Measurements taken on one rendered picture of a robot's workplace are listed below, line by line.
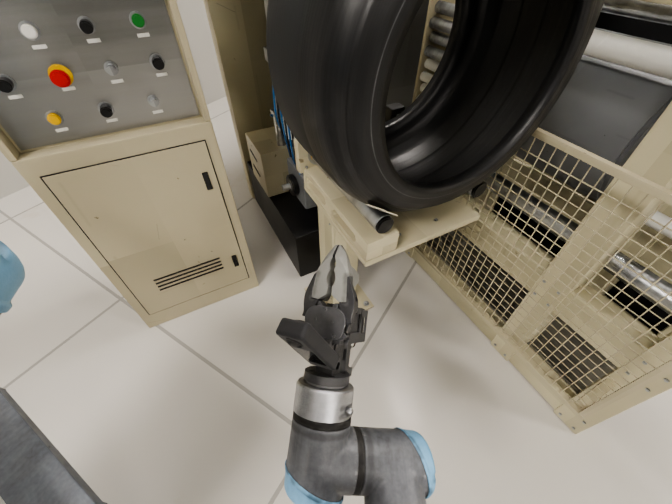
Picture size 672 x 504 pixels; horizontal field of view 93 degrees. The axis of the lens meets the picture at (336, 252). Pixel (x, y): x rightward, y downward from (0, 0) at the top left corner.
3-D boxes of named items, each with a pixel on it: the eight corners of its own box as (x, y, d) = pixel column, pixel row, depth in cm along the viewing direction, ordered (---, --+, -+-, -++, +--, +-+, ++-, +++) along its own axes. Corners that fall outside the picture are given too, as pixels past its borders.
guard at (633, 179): (404, 239, 152) (439, 82, 101) (408, 238, 153) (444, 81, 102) (580, 420, 98) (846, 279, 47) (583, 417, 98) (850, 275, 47)
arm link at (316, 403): (281, 409, 48) (336, 430, 43) (285, 375, 48) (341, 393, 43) (314, 396, 55) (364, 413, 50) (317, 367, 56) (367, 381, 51)
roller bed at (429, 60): (411, 104, 114) (429, -2, 92) (443, 96, 118) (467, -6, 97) (449, 126, 102) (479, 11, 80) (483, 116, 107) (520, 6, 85)
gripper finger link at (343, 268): (352, 250, 55) (345, 303, 54) (335, 243, 50) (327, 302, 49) (368, 251, 54) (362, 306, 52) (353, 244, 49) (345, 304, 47)
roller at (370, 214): (323, 143, 89) (324, 158, 93) (309, 148, 88) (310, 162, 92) (395, 215, 68) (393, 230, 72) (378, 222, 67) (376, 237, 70)
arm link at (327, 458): (340, 480, 53) (279, 478, 51) (349, 402, 55) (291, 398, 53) (353, 521, 44) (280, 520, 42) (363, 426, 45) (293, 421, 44)
